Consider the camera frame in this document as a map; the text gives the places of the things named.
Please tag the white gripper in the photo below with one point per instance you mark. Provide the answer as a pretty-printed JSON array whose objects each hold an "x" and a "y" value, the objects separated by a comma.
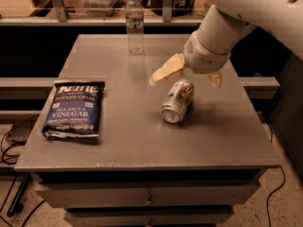
[{"x": 204, "y": 58}]

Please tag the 7up soda can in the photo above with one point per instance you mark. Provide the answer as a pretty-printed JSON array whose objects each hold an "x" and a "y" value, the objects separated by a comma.
[{"x": 174, "y": 107}]

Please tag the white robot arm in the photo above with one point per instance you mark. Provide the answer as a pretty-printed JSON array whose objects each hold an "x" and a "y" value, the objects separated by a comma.
[{"x": 227, "y": 22}]

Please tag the clear plastic water bottle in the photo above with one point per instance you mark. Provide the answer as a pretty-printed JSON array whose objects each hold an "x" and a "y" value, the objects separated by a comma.
[{"x": 134, "y": 16}]

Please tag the clear plastic container on shelf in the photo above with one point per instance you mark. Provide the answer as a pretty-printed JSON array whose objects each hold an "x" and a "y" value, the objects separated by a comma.
[{"x": 99, "y": 8}]

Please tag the blue Kettle chips bag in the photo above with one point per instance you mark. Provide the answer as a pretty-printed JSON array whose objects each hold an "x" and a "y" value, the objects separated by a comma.
[{"x": 75, "y": 110}]

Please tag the metal shelf railing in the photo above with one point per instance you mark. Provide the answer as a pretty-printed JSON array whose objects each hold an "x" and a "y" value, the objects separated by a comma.
[{"x": 72, "y": 13}]

